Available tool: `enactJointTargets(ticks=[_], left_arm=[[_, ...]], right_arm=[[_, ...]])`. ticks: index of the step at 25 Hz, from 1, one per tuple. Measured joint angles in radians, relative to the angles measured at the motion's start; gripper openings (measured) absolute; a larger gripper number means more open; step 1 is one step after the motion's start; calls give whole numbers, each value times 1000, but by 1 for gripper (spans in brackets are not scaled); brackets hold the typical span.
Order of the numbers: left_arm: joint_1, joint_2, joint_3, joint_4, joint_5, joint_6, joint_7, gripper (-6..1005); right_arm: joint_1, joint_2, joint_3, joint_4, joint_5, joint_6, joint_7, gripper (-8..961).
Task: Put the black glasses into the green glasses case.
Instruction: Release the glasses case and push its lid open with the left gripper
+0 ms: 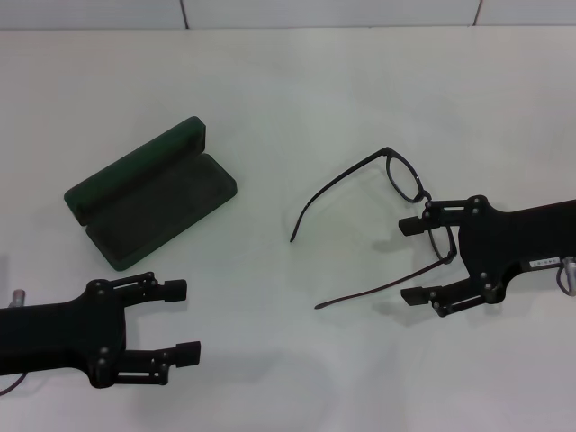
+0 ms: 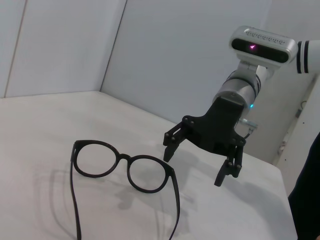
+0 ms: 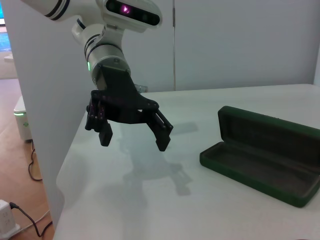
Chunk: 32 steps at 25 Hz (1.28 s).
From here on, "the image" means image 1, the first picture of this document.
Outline right gripper plug with cable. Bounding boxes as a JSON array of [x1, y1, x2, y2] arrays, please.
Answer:
[[556, 255, 576, 298]]

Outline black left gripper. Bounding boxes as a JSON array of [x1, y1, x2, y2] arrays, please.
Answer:
[[0, 271, 203, 390]]

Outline black glasses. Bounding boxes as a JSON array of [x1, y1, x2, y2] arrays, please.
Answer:
[[290, 147, 458, 311]]

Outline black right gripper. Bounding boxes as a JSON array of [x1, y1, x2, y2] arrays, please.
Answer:
[[398, 194, 576, 319]]

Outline green glasses case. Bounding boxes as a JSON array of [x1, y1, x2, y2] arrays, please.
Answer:
[[63, 115, 238, 273]]

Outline left gripper plug with cable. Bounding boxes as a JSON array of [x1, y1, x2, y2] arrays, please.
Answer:
[[0, 289, 29, 396]]

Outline gripper plug with cable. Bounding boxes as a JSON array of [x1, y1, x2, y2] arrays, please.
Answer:
[[556, 255, 576, 298], [0, 289, 29, 396]]

